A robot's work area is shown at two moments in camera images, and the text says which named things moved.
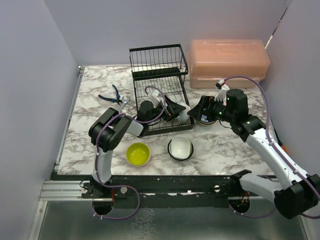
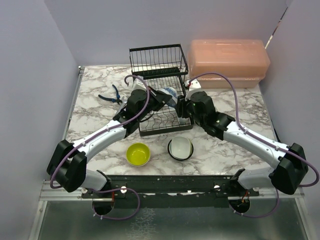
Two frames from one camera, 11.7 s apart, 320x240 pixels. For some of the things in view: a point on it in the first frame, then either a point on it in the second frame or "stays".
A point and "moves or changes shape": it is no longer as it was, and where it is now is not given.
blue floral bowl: (204, 118) moves or changes shape
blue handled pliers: (114, 100) stays
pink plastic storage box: (211, 60) stays
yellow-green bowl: (138, 154) stays
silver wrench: (124, 101) stays
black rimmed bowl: (170, 151) stays
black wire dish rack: (159, 74) stays
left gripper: (171, 110) -> (160, 99)
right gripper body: (221, 111) -> (185, 110)
